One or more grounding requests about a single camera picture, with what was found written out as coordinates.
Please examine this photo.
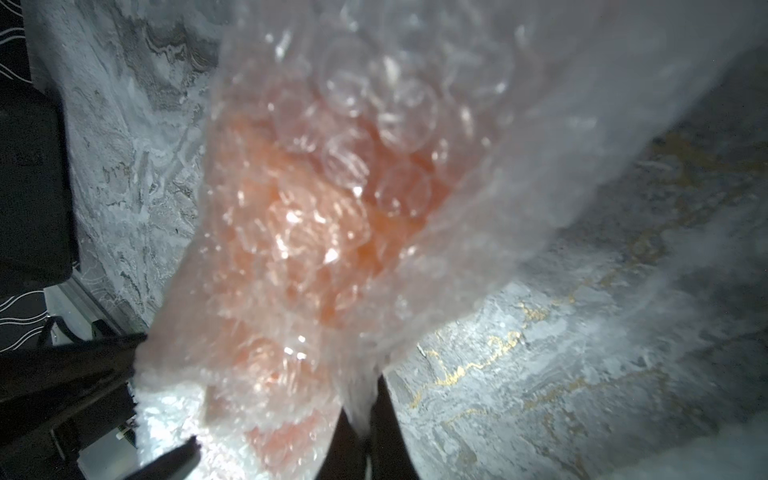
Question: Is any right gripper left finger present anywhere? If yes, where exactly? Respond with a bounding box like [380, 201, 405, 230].
[315, 409, 368, 480]

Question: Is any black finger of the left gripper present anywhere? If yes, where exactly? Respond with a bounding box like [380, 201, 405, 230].
[125, 436, 201, 480]
[1, 333, 147, 447]

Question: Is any black plastic case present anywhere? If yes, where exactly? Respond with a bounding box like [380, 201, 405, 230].
[1, 81, 78, 298]

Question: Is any orange glass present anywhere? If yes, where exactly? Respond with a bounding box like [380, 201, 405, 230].
[135, 1, 767, 479]

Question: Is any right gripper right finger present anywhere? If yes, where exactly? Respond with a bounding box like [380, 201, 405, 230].
[368, 375, 420, 480]

